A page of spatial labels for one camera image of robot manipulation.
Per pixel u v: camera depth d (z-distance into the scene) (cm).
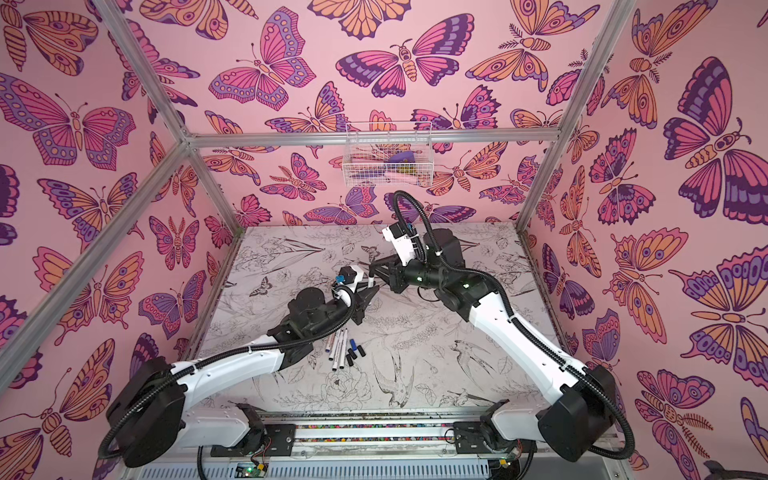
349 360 87
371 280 71
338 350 88
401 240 61
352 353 88
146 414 41
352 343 90
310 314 59
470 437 73
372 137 94
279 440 73
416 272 61
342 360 86
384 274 69
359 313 66
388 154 95
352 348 89
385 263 64
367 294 73
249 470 72
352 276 64
